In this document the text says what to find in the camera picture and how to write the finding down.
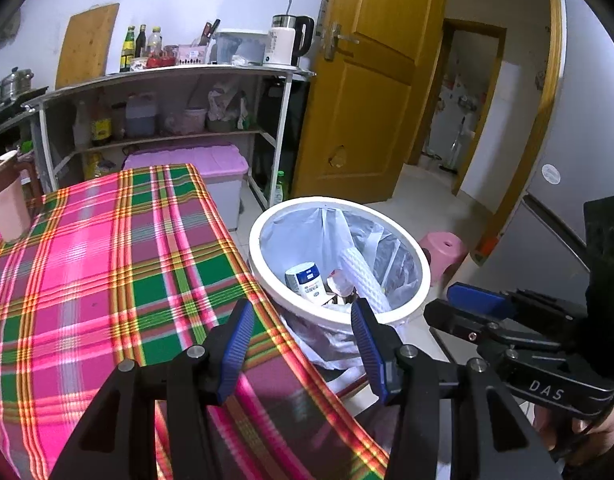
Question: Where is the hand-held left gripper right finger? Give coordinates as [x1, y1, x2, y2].
[350, 298, 562, 480]

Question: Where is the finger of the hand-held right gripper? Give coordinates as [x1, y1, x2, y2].
[423, 299, 512, 348]
[447, 282, 520, 318]

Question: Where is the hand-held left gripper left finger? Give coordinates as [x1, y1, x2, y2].
[50, 299, 256, 480]

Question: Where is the white round trash bin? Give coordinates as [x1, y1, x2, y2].
[248, 196, 433, 361]

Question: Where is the white red printed packet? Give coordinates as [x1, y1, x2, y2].
[327, 269, 355, 297]

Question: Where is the white foam net sleeve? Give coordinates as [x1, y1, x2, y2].
[338, 246, 392, 313]

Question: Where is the white yogurt cup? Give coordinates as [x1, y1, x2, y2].
[285, 261, 327, 306]

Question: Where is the translucent bin liner bag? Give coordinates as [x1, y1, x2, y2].
[259, 205, 420, 368]

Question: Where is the person's right hand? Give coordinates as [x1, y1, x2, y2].
[534, 395, 614, 461]

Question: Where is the pink plastic stool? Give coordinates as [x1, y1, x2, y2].
[419, 231, 468, 286]

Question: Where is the pink green plaid tablecloth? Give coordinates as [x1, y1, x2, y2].
[0, 162, 390, 480]

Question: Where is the storage bin with pink lid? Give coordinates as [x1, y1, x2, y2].
[122, 144, 249, 233]

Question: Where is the grey refrigerator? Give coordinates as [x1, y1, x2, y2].
[487, 0, 614, 281]

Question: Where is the yellow oil bottle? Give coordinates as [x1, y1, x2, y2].
[84, 152, 115, 178]

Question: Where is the pink plastic basin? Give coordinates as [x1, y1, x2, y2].
[182, 107, 209, 133]

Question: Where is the yellow wooden door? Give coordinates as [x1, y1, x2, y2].
[292, 0, 450, 203]

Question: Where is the crumpled plastic bag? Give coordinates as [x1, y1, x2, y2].
[207, 84, 248, 133]

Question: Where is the purple liquid jug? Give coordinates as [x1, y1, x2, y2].
[124, 92, 159, 138]

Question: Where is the yellow label bottle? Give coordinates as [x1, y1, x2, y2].
[91, 105, 113, 147]

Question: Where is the pink pitcher with brown lid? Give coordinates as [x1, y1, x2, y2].
[0, 150, 34, 243]

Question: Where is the white metal shelf unit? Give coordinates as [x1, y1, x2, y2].
[24, 65, 317, 211]

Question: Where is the pink utensil holder box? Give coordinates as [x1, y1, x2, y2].
[178, 44, 209, 66]

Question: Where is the clear plastic container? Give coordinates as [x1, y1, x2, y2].
[214, 28, 270, 66]

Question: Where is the white black electric kettle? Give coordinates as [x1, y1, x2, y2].
[263, 14, 315, 67]

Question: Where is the green glass bottle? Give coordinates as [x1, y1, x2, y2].
[120, 26, 137, 73]

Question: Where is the kitchen knife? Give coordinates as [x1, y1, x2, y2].
[199, 19, 221, 47]

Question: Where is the wooden cutting board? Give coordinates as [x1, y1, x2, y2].
[54, 2, 120, 90]

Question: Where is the steel cooking pot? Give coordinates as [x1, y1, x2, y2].
[0, 67, 35, 100]

